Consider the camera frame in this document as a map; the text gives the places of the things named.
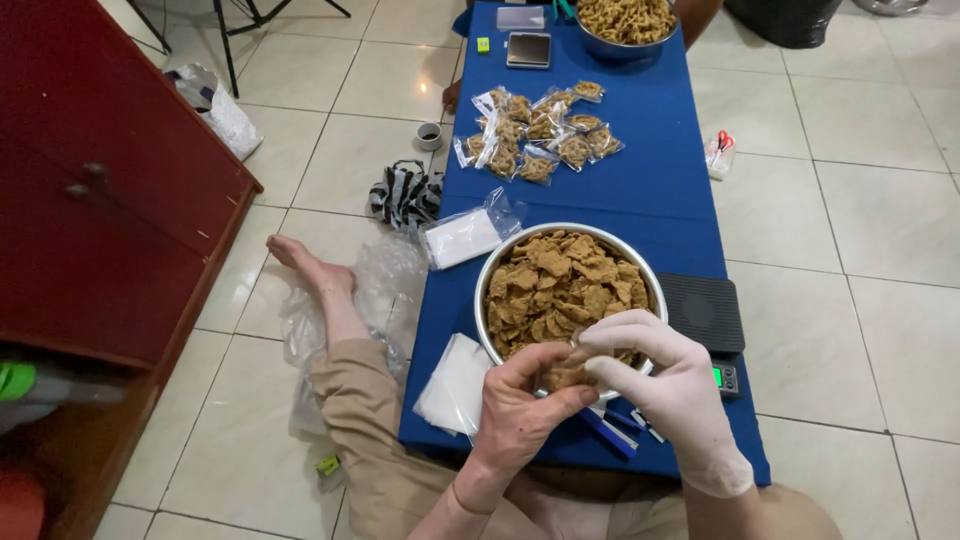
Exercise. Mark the small yellow green wrapper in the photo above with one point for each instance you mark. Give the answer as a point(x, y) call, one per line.
point(328, 466)

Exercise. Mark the person's right hand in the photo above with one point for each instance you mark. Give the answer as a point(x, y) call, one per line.
point(675, 390)

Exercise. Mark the clear plastic lid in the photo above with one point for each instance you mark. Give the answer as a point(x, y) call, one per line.
point(520, 17)

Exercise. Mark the blue white paper strip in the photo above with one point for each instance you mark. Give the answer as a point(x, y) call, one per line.
point(609, 433)

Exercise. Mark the large metal chip bowl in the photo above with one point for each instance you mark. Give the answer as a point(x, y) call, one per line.
point(486, 281)

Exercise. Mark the black digital scale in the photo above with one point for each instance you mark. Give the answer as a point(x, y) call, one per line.
point(701, 311)

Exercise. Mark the red container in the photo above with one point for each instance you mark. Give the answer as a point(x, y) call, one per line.
point(19, 506)

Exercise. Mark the small silver scale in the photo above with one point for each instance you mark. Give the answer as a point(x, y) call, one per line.
point(529, 49)

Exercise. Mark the black garbage bag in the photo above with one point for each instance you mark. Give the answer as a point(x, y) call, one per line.
point(780, 19)

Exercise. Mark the blue tablecloth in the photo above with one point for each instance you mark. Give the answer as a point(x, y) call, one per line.
point(645, 195)

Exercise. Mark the small blue white wrapper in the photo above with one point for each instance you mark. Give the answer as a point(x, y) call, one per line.
point(646, 426)

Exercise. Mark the white plastic sack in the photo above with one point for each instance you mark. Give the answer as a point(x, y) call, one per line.
point(225, 112)

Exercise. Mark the metal pot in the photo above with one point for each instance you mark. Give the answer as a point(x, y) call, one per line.
point(892, 6)

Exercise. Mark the stack of empty white bags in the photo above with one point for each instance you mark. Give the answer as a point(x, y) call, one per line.
point(454, 386)

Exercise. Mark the black stand legs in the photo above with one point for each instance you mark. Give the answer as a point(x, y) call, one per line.
point(225, 37)

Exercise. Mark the large clear plastic bag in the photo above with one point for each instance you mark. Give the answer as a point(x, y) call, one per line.
point(386, 281)

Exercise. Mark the small clear chip bag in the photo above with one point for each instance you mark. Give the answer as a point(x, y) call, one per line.
point(564, 376)

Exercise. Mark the thin wrist band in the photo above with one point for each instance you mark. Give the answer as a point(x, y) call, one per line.
point(471, 504)

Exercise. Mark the white coffee cup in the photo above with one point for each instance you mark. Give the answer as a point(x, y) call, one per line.
point(429, 136)

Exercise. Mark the clear bag with red scissors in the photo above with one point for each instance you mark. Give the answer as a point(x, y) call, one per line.
point(720, 154)

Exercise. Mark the green grey bottle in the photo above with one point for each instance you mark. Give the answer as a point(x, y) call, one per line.
point(19, 382)

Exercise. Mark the metal bowl of twisted snacks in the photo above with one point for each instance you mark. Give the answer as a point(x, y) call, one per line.
point(622, 45)

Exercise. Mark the heap of twisted brown snacks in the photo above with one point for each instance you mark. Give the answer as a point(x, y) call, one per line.
point(626, 19)

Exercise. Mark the pile of filled snack packets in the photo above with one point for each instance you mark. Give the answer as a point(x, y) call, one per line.
point(536, 135)

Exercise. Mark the pile of flat brown chips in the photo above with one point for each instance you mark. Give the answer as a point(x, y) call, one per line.
point(559, 289)

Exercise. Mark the black white striped bag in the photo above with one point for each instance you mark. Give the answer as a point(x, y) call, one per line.
point(405, 196)

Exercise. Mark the person's left foot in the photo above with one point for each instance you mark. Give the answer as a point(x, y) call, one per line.
point(315, 274)

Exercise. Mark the red wooden cabinet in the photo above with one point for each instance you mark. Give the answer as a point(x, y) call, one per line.
point(97, 210)

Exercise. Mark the person's left hand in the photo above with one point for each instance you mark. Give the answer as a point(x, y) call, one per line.
point(517, 420)

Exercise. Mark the clear pack of plastic bags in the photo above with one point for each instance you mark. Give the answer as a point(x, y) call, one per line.
point(469, 234)

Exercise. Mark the person's beige trousers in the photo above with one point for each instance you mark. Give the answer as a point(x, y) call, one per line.
point(375, 450)

